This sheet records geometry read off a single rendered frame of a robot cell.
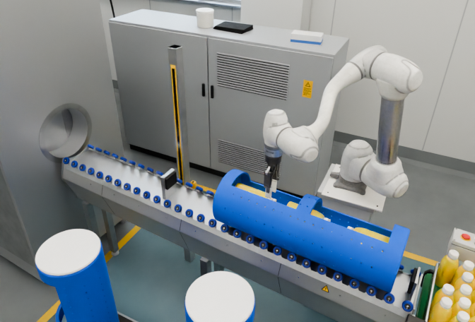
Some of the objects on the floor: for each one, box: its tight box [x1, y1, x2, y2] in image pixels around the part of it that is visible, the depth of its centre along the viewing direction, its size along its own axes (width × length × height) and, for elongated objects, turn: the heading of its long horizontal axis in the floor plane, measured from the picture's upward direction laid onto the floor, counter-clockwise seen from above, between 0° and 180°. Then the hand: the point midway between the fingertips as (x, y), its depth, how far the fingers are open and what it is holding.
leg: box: [200, 257, 211, 276], centre depth 246 cm, size 6×6×63 cm
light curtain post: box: [168, 44, 195, 263], centre depth 267 cm, size 6×6×170 cm
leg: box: [101, 209, 119, 256], centre depth 298 cm, size 6×6×63 cm
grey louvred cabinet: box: [108, 9, 350, 198], centre depth 387 cm, size 54×215×145 cm, turn 63°
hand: (271, 188), depth 189 cm, fingers open, 5 cm apart
